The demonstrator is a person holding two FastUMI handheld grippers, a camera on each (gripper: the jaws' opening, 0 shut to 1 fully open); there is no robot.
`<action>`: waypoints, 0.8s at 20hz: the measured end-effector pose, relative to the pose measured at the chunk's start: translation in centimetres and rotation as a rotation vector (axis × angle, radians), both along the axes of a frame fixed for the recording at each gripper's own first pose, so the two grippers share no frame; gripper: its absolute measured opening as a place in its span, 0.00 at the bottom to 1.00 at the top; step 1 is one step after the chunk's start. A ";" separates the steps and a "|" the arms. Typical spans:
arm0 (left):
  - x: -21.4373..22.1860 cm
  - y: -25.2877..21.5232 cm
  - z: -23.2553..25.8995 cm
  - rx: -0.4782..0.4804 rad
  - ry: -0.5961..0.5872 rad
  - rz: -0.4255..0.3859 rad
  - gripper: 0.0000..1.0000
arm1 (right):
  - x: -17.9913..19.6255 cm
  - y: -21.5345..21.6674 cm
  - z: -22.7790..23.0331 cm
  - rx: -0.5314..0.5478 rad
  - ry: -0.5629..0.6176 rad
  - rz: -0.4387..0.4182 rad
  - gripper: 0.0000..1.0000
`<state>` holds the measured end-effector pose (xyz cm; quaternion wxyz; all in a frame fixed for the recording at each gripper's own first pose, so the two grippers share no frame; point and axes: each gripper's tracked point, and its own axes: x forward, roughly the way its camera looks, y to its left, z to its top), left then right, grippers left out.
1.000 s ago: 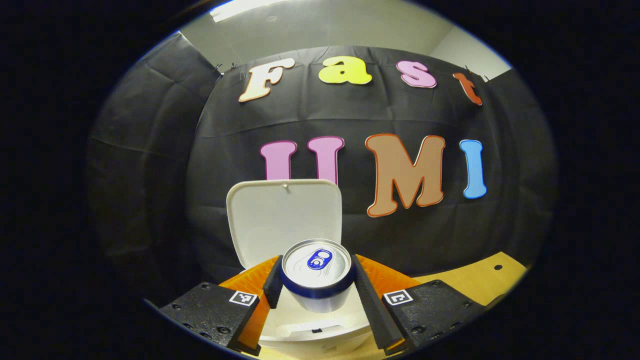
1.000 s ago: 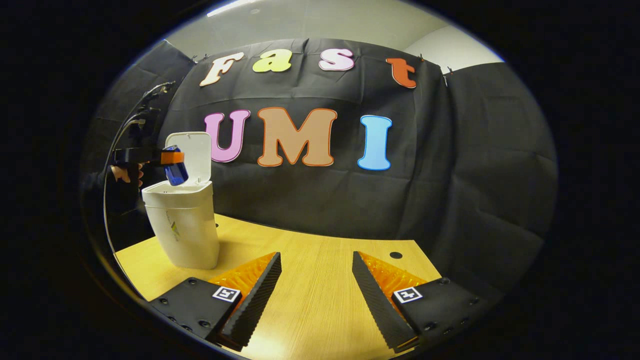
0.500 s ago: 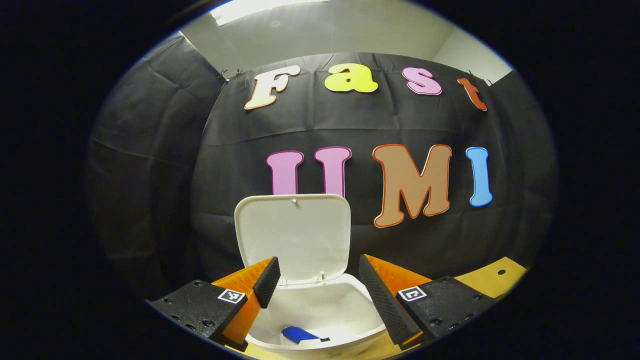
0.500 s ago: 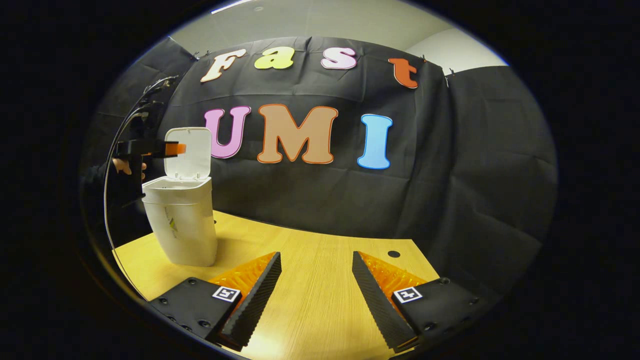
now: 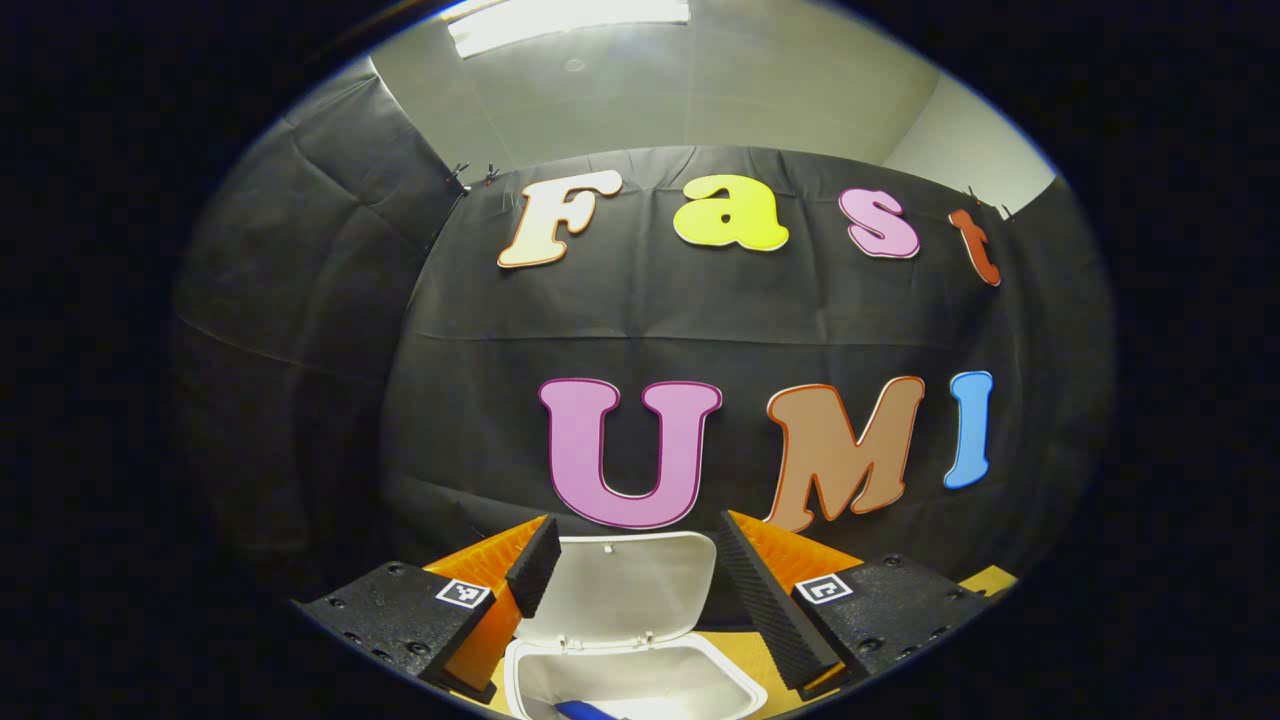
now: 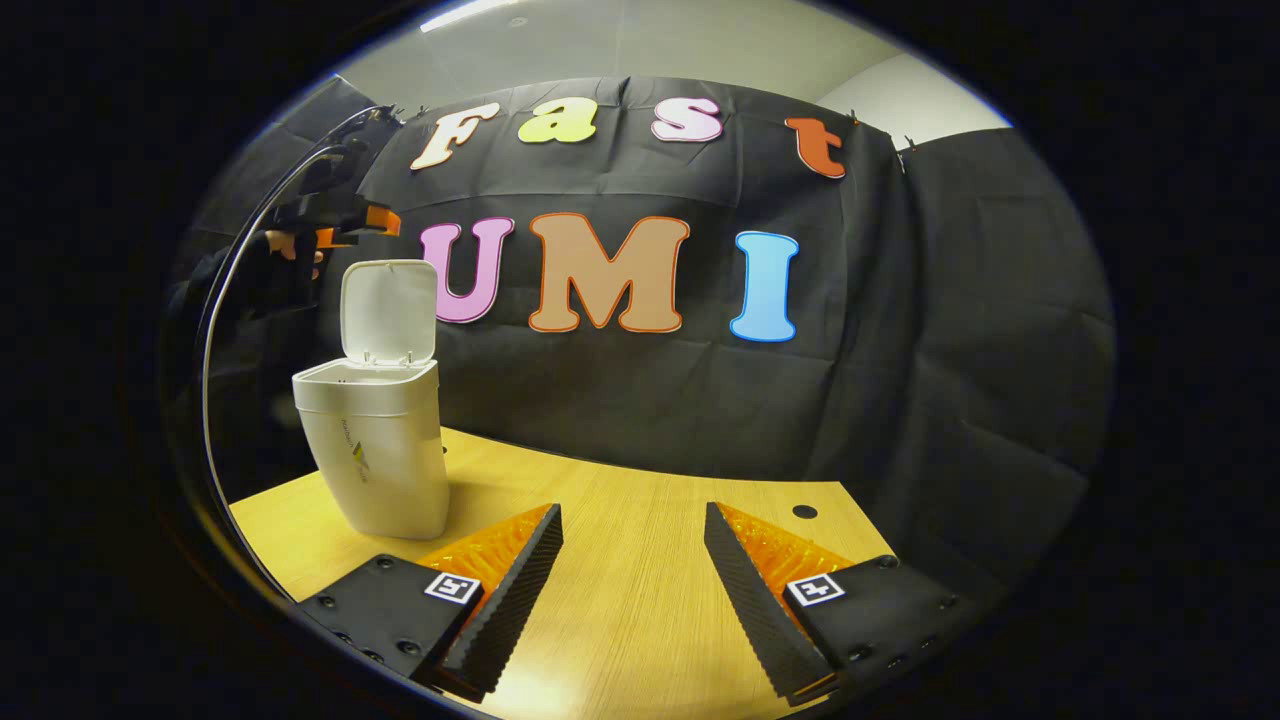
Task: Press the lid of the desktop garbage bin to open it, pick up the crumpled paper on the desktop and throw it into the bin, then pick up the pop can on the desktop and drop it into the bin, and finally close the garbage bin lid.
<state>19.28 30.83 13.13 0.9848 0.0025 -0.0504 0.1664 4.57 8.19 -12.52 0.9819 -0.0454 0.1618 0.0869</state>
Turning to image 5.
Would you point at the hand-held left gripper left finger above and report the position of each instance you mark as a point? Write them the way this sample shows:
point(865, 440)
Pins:
point(535, 570)

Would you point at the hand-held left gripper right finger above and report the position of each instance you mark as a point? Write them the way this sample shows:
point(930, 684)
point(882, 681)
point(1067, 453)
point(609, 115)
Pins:
point(760, 600)

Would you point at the white desktop garbage bin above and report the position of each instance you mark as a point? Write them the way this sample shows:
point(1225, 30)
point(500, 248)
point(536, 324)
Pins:
point(620, 590)

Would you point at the blue pop can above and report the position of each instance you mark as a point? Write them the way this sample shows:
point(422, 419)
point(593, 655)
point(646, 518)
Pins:
point(590, 712)

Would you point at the wooden desktop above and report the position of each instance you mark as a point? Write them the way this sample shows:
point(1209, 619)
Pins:
point(750, 660)

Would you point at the black backdrop cloth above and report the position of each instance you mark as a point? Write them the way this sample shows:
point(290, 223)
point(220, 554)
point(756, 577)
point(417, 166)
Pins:
point(700, 300)

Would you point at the ceiling light panel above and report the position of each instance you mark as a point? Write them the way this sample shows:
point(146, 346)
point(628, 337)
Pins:
point(570, 20)

